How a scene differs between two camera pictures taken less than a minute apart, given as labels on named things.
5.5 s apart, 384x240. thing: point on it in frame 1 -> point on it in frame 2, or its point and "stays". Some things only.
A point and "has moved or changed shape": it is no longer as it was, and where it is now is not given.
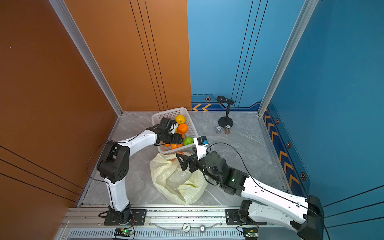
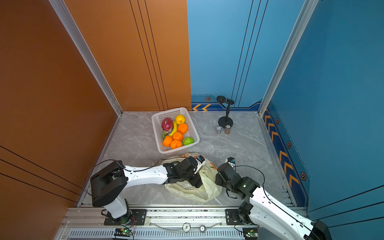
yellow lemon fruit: (180, 119) stays
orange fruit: (183, 128) stays
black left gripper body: (173, 139) -> (194, 178)
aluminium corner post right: (301, 22) stays
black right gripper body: (203, 165) -> (220, 181)
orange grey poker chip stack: (227, 129) stays
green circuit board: (123, 232) stays
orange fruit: (176, 146) stays
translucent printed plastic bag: (184, 187) has moved or changed shape
